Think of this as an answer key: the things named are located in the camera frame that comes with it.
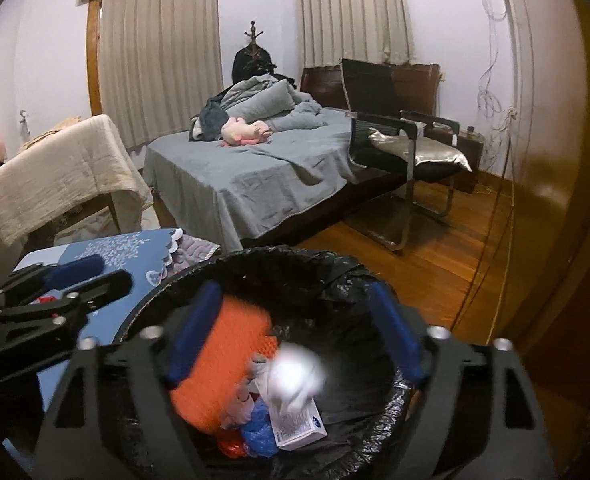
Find small white box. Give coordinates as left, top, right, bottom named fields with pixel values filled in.
left=264, top=382, right=327, bottom=452

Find orange foam net sleeve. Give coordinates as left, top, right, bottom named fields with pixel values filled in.
left=169, top=294, right=278, bottom=435

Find white tissue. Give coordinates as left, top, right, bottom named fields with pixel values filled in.
left=265, top=342, right=326, bottom=411

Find black coat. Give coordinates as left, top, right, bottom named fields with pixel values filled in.
left=232, top=46, right=278, bottom=83

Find brown wooden wardrobe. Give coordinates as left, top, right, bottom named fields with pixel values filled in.
left=495, top=0, right=590, bottom=361

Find blue plastic bag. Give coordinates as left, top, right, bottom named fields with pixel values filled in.
left=240, top=399, right=282, bottom=460

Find silver cushion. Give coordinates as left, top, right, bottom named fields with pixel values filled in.
left=367, top=127, right=473, bottom=173

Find dark coat rack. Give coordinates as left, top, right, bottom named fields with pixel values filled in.
left=242, top=20, right=266, bottom=51

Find grey duvet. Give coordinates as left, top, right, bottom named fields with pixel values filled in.
left=210, top=74, right=323, bottom=131

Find blue tree print tablecloth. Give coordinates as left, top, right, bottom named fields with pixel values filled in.
left=2, top=229, right=186, bottom=461

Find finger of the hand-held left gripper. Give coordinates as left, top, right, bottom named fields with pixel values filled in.
left=0, top=269, right=132, bottom=330
left=0, top=254, right=106, bottom=306

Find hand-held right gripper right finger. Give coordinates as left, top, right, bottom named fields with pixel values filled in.
left=369, top=279, right=560, bottom=480

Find black lined trash bin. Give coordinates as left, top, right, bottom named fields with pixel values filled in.
left=116, top=245, right=428, bottom=480

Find dark wooden headboard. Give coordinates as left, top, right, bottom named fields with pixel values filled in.
left=300, top=62, right=443, bottom=131

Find grey quilted cloth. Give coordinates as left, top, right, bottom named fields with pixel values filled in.
left=167, top=232, right=222, bottom=278

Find tan folded cloth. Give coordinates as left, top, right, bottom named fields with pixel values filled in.
left=22, top=116, right=83, bottom=153

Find hanging wall cables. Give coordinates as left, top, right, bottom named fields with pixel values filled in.
left=475, top=0, right=521, bottom=133

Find wide beige curtain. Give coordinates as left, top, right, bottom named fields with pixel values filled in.
left=97, top=0, right=226, bottom=148

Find dark wooden nightstand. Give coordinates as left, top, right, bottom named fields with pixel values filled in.
left=425, top=127, right=485, bottom=195

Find narrow beige curtain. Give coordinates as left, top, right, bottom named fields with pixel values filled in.
left=300, top=0, right=416, bottom=68

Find pink tissue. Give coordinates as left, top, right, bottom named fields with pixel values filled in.
left=232, top=377, right=258, bottom=421

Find black mesh chair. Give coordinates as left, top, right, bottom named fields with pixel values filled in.
left=340, top=57, right=463, bottom=253

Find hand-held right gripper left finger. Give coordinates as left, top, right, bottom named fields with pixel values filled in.
left=30, top=279, right=224, bottom=480

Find red plastic bag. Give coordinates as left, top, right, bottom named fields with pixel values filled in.
left=219, top=432, right=250, bottom=461

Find bed with grey sheet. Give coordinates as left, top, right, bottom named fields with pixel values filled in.
left=142, top=107, right=411, bottom=256

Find dark clothes pile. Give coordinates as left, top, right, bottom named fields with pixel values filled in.
left=190, top=100, right=231, bottom=142

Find pink plush toy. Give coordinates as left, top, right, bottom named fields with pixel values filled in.
left=220, top=116, right=274, bottom=147

